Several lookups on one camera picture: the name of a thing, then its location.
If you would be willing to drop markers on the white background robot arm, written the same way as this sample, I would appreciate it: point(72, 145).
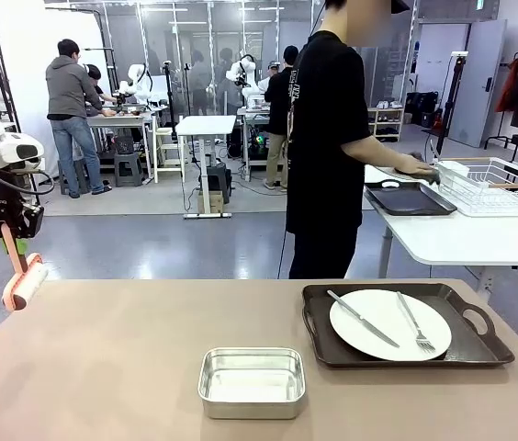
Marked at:
point(137, 82)
point(243, 75)

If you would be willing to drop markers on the person's right forearm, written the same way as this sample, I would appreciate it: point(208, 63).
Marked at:
point(369, 154)

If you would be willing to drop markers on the person's gloved right hand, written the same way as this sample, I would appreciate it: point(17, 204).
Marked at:
point(417, 167)

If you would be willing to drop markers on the grey background workbench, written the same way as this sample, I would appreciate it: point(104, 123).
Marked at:
point(121, 121)

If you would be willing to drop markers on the man in grey hoodie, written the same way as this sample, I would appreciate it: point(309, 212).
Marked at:
point(70, 92)

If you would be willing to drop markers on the white step stool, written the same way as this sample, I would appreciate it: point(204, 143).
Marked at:
point(167, 151)

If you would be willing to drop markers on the person with black cap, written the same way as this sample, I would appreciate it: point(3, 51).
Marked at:
point(96, 80)

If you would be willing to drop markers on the white backdrop panel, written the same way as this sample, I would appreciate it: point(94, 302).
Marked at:
point(25, 46)

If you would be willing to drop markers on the cardboard box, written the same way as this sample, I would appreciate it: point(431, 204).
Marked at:
point(210, 202)

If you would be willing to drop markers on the black computer case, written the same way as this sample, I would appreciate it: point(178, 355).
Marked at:
point(220, 181)

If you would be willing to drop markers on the white standing desk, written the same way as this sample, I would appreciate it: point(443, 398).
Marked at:
point(206, 125)

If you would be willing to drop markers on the rectangular metal tin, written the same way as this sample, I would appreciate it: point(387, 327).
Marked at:
point(252, 383)

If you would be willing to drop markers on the person in black jacket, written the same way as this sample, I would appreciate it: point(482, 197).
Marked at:
point(279, 105)

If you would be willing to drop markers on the person in black shirt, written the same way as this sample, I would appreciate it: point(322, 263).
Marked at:
point(323, 138)

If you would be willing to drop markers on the silver table knife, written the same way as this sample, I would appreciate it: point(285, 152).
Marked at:
point(364, 320)

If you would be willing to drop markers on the white round plate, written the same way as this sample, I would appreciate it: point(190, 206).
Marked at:
point(378, 321)

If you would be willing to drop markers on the low shoe shelf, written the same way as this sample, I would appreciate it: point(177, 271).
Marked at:
point(385, 124)

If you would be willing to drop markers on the black rectangular tray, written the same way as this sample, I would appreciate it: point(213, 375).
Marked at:
point(406, 200)

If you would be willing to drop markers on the silver fork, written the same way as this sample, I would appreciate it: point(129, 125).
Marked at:
point(413, 321)

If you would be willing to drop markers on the white side table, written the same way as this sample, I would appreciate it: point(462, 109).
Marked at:
point(461, 239)

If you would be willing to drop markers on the grey door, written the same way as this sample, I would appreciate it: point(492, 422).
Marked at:
point(479, 82)

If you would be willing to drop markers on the red hanging jacket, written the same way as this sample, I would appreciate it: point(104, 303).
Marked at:
point(507, 87)

